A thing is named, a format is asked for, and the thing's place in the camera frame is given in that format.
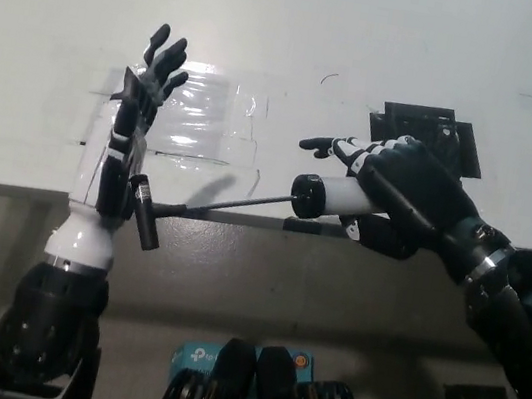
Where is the white air pump black handle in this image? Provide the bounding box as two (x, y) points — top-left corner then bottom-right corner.
(119, 142), (391, 287)

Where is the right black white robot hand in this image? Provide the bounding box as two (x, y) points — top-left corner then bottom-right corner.
(280, 118), (532, 295)

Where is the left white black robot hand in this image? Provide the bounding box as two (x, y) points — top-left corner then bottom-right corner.
(44, 11), (198, 281)

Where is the black tape patch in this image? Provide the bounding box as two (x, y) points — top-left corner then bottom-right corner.
(361, 96), (492, 182)

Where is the clear plastic sheet taped down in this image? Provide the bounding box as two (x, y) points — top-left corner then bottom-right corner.
(79, 45), (277, 174)

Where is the small black tape strip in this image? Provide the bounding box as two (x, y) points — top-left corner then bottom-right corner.
(282, 216), (327, 238)

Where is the teal router box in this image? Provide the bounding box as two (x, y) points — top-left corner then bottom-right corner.
(165, 331), (318, 399)

